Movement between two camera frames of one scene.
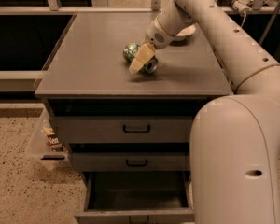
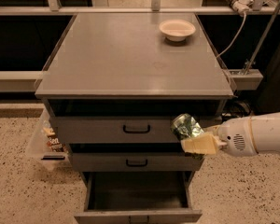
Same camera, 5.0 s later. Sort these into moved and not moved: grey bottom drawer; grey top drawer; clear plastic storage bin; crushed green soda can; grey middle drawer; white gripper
Moved: crushed green soda can; white gripper
Not moved: grey top drawer; clear plastic storage bin; grey bottom drawer; grey middle drawer
